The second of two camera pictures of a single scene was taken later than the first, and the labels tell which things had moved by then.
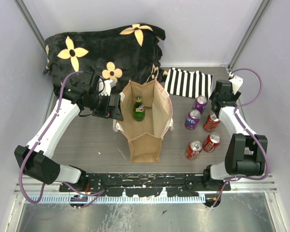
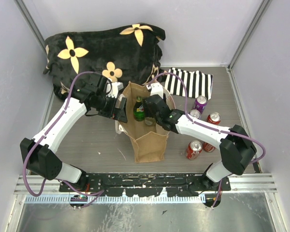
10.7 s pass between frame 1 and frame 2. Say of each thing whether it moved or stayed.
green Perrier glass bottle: stayed
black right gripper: moved
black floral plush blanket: stayed
